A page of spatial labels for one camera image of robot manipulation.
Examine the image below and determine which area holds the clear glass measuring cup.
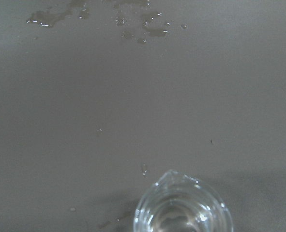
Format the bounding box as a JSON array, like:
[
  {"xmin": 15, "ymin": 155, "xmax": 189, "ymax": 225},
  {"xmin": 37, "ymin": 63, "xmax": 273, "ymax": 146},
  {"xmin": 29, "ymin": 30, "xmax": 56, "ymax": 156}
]
[{"xmin": 133, "ymin": 170, "xmax": 234, "ymax": 232}]

